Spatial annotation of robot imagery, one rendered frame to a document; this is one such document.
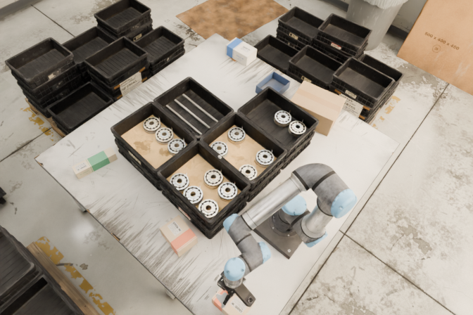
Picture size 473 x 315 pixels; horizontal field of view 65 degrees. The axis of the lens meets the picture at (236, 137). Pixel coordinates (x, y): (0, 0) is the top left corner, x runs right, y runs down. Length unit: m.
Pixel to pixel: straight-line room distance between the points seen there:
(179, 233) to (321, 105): 1.17
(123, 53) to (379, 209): 2.40
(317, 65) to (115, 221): 2.16
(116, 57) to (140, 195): 1.43
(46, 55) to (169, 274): 2.13
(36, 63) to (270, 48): 2.01
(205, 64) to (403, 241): 1.96
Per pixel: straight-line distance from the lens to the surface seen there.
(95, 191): 2.24
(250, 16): 4.46
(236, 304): 1.86
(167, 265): 1.99
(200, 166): 2.07
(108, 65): 3.19
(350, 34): 3.63
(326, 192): 1.46
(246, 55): 2.75
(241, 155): 2.12
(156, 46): 3.46
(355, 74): 3.26
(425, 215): 3.29
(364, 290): 2.86
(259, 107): 2.35
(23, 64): 3.39
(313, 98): 2.44
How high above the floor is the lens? 2.59
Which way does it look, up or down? 54 degrees down
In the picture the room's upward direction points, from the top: 6 degrees clockwise
